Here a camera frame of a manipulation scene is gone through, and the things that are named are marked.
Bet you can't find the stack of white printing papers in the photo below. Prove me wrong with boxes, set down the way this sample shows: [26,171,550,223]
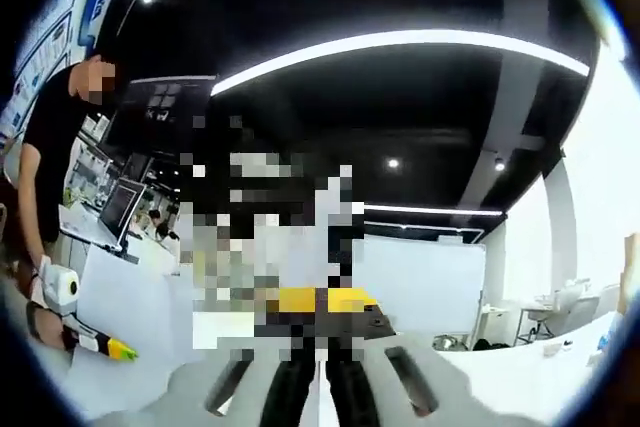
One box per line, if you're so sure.
[69,244,202,414]

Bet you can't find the blue white wall poster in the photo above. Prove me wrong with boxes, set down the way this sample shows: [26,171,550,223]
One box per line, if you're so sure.
[0,0,137,139]

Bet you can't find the whiteboard on stand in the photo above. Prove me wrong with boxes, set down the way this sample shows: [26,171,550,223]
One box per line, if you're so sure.
[352,235,488,349]

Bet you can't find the black wristband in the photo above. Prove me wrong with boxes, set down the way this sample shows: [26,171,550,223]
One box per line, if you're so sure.
[26,301,45,339]

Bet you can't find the single white paper sheet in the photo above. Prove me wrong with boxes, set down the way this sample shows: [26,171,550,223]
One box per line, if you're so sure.
[299,361,335,427]

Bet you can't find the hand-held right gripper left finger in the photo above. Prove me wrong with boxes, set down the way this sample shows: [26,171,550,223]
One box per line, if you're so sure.
[92,349,319,427]

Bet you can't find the straight ceiling light strip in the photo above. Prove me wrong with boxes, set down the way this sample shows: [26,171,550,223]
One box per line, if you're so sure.
[363,202,504,219]

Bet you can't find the white utility sink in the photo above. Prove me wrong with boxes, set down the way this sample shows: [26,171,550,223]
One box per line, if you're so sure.
[519,278,622,347]

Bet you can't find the long curved ceiling light strip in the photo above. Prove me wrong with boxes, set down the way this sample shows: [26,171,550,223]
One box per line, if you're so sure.
[209,29,592,98]

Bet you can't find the open laptop on stand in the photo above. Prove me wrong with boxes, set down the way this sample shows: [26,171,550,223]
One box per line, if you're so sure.
[58,179,148,254]

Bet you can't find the hanging black monitor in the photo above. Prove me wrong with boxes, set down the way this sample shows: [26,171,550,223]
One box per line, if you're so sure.
[107,74,219,154]

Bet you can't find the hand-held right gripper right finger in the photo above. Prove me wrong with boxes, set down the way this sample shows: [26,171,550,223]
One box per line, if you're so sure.
[323,289,546,427]

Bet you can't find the person's left hand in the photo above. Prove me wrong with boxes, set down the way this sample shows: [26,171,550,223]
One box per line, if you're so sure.
[41,307,76,348]

